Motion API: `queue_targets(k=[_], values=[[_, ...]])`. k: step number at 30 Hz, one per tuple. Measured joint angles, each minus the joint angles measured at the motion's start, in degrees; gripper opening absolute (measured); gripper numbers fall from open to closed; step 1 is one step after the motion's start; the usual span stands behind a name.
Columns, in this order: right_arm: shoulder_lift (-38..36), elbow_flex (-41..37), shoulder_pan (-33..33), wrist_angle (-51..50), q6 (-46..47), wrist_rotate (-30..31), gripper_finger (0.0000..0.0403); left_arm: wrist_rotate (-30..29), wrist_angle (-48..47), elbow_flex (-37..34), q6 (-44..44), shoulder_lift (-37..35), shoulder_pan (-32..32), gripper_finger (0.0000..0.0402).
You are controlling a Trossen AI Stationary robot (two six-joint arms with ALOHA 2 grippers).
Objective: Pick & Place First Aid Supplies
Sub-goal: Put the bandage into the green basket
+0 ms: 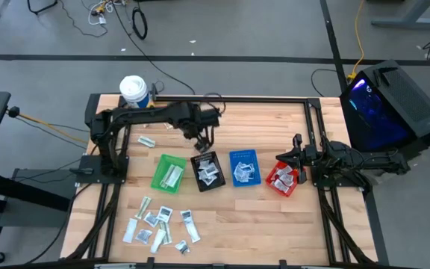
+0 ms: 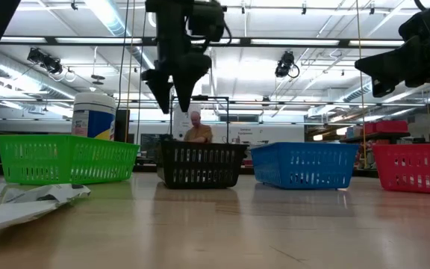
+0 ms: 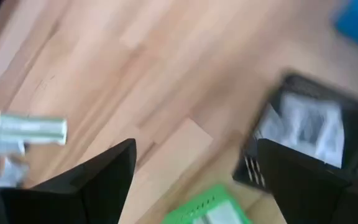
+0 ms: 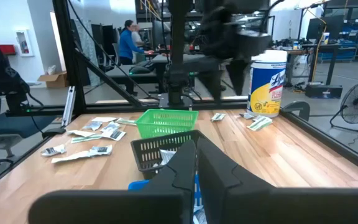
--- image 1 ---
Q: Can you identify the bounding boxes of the coiled black cable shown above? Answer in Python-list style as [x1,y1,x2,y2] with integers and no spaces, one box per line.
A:
[131,6,149,40]

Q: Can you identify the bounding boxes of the black computer tower blue light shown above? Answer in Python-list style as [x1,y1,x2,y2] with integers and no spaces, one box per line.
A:
[338,59,430,156]

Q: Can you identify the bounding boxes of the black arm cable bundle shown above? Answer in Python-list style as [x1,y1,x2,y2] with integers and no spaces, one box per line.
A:
[317,186,375,267]
[65,182,122,262]

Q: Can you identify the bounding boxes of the yellow extension cable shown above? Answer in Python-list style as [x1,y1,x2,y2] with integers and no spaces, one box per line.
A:
[347,0,366,81]

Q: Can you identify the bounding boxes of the black cable loop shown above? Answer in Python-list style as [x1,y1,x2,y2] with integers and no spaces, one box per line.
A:
[310,67,338,98]

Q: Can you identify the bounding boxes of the white power cords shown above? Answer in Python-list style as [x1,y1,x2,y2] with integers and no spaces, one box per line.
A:
[87,0,126,26]

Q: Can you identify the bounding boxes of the white wipes canister blue label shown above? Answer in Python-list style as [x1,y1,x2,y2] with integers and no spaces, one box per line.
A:
[119,75,152,110]

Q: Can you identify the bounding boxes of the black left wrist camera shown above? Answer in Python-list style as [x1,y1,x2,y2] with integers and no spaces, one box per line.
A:
[199,108,222,129]

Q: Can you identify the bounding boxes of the left wrist cable loop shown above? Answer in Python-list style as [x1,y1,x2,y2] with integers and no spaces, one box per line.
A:
[202,92,227,114]

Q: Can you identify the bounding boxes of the black aluminium table frame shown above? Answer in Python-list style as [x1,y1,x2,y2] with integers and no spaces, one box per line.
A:
[61,93,378,269]

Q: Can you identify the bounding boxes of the long white packet dark end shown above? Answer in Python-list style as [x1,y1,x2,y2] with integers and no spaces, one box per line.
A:
[179,208,202,244]

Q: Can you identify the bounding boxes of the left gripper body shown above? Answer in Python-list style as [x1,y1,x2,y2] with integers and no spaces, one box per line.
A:
[180,111,214,140]

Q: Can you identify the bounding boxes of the black stand base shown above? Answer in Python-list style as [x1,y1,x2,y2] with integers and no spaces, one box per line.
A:
[26,0,59,16]

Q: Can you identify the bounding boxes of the thin black cable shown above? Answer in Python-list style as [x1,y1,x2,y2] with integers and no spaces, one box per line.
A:
[57,0,109,38]

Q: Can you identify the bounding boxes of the yellow cable with black knob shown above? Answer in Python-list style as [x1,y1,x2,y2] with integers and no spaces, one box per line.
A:
[7,106,89,144]

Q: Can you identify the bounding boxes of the long black cable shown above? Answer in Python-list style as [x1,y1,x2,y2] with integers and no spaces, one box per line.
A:
[112,0,196,96]

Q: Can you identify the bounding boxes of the crumpled silver dark packet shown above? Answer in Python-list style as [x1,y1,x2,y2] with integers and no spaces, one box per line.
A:
[174,239,190,256]

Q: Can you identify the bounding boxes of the grey desk leg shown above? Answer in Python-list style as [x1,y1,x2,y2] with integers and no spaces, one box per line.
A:
[366,0,430,30]

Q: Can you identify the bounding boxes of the green plastic basket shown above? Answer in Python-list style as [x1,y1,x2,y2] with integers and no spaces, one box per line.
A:
[150,153,188,194]

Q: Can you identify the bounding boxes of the red plastic basket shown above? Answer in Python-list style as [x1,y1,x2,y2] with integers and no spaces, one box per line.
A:
[265,160,302,198]

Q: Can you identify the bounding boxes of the blue plastic basket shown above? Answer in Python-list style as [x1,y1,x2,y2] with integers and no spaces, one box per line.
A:
[228,149,262,188]

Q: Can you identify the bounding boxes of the black plastic basket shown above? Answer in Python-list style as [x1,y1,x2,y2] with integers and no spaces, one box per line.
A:
[190,150,227,193]

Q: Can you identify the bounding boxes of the black control box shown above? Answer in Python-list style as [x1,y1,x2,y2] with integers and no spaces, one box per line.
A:
[84,93,102,126]

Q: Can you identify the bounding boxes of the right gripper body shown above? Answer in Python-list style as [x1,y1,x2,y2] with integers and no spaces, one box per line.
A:
[293,133,317,184]

